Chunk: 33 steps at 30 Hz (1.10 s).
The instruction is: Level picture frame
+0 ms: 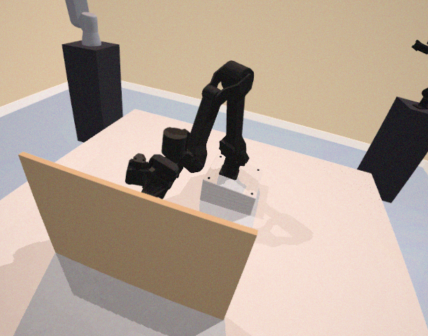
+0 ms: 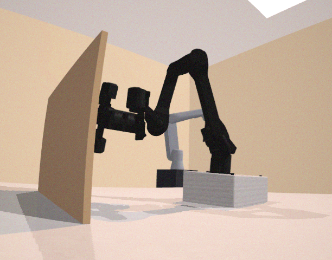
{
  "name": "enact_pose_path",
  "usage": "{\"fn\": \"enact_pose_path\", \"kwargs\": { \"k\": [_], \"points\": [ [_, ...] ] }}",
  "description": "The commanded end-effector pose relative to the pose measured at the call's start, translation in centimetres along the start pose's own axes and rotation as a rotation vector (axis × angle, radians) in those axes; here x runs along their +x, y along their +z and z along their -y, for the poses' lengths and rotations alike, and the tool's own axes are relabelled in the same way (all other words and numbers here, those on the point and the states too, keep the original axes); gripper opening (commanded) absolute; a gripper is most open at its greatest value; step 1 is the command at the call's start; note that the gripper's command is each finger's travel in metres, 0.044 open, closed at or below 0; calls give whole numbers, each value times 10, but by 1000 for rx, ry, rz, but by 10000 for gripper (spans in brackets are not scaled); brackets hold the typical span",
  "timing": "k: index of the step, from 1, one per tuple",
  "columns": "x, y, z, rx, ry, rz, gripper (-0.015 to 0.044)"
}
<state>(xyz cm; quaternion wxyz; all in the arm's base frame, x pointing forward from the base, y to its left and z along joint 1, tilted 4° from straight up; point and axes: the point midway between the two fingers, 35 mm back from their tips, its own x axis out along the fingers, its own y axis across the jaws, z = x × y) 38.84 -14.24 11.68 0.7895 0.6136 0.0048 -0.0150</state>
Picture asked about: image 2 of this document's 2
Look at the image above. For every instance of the tan flat board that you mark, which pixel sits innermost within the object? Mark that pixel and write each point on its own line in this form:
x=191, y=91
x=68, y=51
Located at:
x=67, y=153

